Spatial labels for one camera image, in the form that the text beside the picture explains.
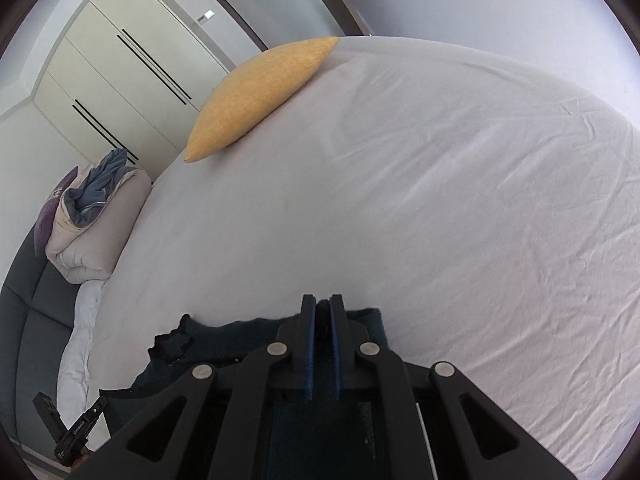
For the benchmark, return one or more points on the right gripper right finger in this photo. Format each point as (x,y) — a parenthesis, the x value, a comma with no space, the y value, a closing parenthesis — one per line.
(338,323)

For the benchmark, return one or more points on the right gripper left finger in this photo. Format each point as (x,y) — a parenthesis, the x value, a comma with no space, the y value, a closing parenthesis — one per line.
(306,328)

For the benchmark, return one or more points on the dark green knit sweater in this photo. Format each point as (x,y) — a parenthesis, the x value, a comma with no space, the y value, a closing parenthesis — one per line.
(323,438)

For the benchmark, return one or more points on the white pillow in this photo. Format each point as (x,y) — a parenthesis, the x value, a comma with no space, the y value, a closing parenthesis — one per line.
(72,389)

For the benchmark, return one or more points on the grey upholstered headboard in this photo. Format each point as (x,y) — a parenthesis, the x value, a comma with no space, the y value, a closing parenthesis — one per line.
(37,318)

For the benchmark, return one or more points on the white bed sheet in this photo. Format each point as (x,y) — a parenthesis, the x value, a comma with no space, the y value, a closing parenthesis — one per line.
(489,210)

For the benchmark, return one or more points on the folded beige duvet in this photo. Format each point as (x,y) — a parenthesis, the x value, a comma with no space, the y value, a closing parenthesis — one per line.
(92,252)

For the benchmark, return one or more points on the purple pillow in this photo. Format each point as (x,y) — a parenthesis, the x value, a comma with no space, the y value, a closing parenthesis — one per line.
(44,223)

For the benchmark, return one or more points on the yellow throw pillow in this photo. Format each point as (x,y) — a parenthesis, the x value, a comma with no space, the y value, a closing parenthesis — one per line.
(252,91)

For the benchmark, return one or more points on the blue crumpled garment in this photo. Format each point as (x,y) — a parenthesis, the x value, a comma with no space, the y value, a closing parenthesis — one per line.
(85,200)

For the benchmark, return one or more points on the white wardrobe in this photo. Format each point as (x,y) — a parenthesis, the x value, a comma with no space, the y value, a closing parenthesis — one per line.
(128,74)

